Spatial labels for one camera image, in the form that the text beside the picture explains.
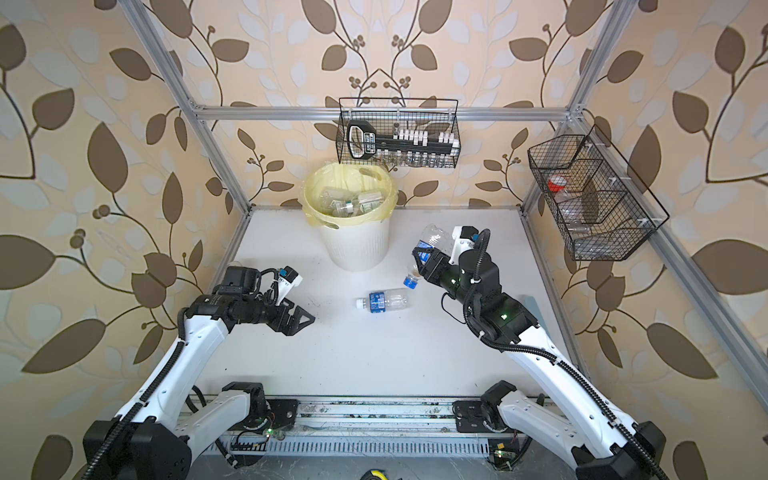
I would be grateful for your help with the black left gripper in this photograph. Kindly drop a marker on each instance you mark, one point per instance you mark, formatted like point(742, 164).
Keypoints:
point(279, 324)

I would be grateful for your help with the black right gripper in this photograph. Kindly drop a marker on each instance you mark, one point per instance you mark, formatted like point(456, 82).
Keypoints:
point(437, 263)

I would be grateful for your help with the clear bottle blue cap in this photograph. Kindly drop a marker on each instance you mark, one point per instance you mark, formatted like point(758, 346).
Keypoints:
point(432, 237)

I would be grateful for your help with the clear bottle blue label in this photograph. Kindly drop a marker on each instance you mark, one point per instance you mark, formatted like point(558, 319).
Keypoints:
point(383, 301)

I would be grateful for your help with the clear bottle green neck band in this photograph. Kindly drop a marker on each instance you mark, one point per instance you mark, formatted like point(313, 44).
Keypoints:
point(369, 201)

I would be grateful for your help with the clear bottle green white label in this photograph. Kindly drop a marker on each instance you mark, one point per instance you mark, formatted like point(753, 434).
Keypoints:
point(337, 202)

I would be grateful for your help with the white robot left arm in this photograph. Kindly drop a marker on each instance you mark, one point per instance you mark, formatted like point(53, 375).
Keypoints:
point(158, 433)

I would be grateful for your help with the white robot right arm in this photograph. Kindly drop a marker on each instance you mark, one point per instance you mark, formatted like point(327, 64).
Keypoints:
point(558, 372)

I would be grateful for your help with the white ribbed trash bin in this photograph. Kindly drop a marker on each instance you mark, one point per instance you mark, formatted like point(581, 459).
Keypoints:
point(353, 244)

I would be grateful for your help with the yellow plastic bin liner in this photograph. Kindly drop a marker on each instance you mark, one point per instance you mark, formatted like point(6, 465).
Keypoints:
point(354, 178)

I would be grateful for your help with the light blue grey case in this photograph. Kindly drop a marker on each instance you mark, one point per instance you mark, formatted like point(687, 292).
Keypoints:
point(531, 305)

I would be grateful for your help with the red cap item in basket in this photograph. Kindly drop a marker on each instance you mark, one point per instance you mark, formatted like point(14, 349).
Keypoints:
point(556, 183)

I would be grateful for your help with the black white tool in basket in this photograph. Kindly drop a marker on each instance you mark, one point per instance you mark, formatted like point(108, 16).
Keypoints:
point(364, 142)

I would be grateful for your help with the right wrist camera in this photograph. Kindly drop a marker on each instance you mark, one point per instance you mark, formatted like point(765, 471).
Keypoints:
point(463, 240)

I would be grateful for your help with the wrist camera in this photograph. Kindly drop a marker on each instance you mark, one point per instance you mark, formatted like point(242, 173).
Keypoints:
point(287, 279)
point(463, 240)

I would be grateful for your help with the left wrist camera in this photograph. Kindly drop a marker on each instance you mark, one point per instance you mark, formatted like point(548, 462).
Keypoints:
point(287, 279)

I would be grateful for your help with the metal base rail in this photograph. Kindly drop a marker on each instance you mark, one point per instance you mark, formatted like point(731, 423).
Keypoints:
point(462, 427)

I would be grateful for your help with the black wire basket right wall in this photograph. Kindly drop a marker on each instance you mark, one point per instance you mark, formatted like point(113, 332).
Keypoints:
point(607, 211)

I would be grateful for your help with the black wire basket wall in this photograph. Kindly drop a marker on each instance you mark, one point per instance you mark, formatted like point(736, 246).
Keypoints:
point(432, 113)
point(607, 211)

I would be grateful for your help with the black wire basket back wall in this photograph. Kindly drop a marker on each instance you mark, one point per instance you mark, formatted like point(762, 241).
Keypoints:
point(432, 113)

